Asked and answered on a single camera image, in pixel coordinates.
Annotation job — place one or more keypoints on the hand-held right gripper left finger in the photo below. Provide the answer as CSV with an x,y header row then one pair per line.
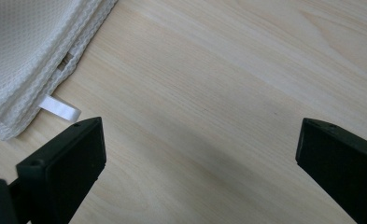
x,y
69,168

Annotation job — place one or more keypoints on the white mesh laundry bag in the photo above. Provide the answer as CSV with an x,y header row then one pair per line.
x,y
22,46

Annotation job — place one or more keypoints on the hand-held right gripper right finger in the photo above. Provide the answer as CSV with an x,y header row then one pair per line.
x,y
343,168

